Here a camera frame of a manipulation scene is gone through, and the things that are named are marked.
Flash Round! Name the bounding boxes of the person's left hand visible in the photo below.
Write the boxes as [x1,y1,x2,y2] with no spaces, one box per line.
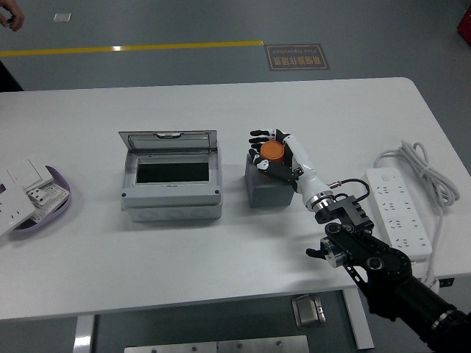
[0,4,26,32]

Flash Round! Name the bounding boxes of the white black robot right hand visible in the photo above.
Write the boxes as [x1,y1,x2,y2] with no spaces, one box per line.
[248,128,331,204]

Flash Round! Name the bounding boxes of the grey electrical box clear lid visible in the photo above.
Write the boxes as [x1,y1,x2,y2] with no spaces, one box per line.
[118,129,224,223]

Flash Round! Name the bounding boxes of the grey cube block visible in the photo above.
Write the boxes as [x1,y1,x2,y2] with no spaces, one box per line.
[245,153,296,209]

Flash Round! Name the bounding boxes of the silver metal box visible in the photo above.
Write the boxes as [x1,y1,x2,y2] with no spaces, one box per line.
[291,293,327,328]

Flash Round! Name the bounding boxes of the person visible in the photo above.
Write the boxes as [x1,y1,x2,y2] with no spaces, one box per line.
[0,60,24,93]

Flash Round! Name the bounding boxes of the white power strip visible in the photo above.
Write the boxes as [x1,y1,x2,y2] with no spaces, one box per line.
[364,167,433,263]

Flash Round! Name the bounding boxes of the brown floor sign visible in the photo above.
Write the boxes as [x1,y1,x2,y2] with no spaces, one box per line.
[264,43,331,72]

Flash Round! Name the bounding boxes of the white table leg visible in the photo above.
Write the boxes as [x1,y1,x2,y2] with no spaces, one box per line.
[72,313,96,353]
[341,288,376,351]

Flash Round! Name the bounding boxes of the white socket module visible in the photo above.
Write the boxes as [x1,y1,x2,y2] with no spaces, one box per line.
[24,182,71,223]

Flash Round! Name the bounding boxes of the large white socket panel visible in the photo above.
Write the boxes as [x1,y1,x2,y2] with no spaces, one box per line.
[0,181,37,237]

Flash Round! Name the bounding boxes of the purple plastic tray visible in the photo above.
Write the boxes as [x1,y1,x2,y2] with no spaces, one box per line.
[10,165,72,240]

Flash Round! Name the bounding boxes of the red object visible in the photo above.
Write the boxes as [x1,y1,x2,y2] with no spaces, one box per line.
[456,6,471,38]

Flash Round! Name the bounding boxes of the white power strip cord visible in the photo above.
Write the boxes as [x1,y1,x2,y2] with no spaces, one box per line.
[372,139,461,292]

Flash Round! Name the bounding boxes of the white wall switch plate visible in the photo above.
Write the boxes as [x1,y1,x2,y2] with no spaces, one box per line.
[6,158,54,193]

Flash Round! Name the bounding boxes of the grey metal base plate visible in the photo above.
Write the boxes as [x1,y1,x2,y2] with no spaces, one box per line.
[124,335,310,353]

